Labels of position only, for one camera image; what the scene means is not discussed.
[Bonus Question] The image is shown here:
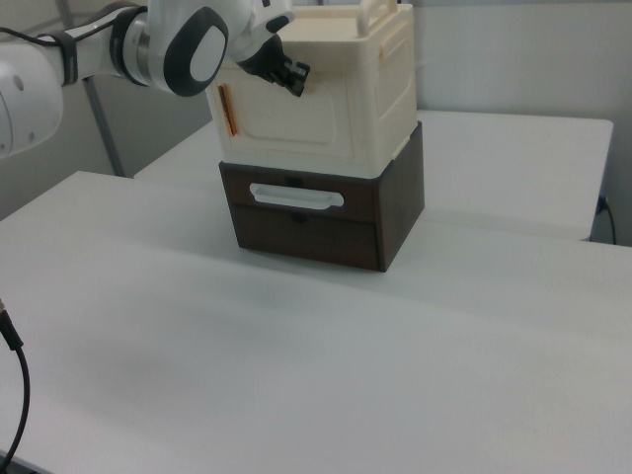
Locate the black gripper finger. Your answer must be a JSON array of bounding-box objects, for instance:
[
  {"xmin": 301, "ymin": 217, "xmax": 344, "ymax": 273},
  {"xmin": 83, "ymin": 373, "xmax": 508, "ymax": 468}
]
[
  {"xmin": 281, "ymin": 57, "xmax": 313, "ymax": 83},
  {"xmin": 269, "ymin": 67, "xmax": 308, "ymax": 99}
]

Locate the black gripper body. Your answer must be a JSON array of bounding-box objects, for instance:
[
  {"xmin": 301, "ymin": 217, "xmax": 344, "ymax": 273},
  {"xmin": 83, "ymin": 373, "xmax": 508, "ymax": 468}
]
[{"xmin": 237, "ymin": 35, "xmax": 289, "ymax": 84}]

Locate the cream cabinet door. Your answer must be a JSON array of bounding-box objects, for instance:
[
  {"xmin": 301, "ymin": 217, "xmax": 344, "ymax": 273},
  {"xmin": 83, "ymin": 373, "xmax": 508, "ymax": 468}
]
[{"xmin": 214, "ymin": 77, "xmax": 360, "ymax": 163}]

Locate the cream plastic cabinet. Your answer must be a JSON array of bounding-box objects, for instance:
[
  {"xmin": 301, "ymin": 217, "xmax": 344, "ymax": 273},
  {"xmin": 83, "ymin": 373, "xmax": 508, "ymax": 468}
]
[{"xmin": 206, "ymin": 0, "xmax": 419, "ymax": 180}]

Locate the dark brown drawer box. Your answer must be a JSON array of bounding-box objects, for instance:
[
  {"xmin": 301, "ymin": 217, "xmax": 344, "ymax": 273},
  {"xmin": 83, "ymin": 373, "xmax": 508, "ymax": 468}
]
[{"xmin": 218, "ymin": 119, "xmax": 427, "ymax": 274}]

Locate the grey metal pole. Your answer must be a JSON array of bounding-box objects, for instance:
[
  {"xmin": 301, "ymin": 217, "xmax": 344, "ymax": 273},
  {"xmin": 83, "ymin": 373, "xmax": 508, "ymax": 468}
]
[{"xmin": 83, "ymin": 77, "xmax": 125, "ymax": 179}]

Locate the copper door handle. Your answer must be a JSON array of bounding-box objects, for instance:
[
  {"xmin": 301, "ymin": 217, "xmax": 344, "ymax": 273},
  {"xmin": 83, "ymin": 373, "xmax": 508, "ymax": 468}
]
[{"xmin": 217, "ymin": 83, "xmax": 240, "ymax": 136}]

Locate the cream cabinet carry handle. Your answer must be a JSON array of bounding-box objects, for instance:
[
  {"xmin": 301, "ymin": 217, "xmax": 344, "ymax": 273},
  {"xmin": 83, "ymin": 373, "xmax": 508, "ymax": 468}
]
[{"xmin": 355, "ymin": 0, "xmax": 399, "ymax": 40}]

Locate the white drawer handle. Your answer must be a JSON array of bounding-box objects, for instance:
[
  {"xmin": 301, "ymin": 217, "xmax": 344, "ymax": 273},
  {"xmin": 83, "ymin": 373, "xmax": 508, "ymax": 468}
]
[{"xmin": 248, "ymin": 182, "xmax": 345, "ymax": 209}]

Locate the black arm strap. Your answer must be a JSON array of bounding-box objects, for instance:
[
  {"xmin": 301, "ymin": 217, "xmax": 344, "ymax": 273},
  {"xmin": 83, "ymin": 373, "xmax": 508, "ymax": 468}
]
[{"xmin": 50, "ymin": 29, "xmax": 83, "ymax": 89}]

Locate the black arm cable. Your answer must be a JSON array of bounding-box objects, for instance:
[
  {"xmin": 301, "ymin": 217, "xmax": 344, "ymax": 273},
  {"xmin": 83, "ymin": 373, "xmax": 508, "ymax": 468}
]
[{"xmin": 0, "ymin": 4, "xmax": 149, "ymax": 49}]

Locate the black wall power cable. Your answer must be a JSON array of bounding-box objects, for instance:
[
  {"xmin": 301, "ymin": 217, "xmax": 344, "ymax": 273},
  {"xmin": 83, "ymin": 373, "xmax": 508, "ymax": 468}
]
[{"xmin": 595, "ymin": 195, "xmax": 619, "ymax": 245}]

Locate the black cable with connector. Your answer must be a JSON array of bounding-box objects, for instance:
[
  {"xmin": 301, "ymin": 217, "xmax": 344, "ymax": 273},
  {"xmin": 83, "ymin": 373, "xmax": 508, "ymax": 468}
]
[{"xmin": 0, "ymin": 297, "xmax": 33, "ymax": 465}]

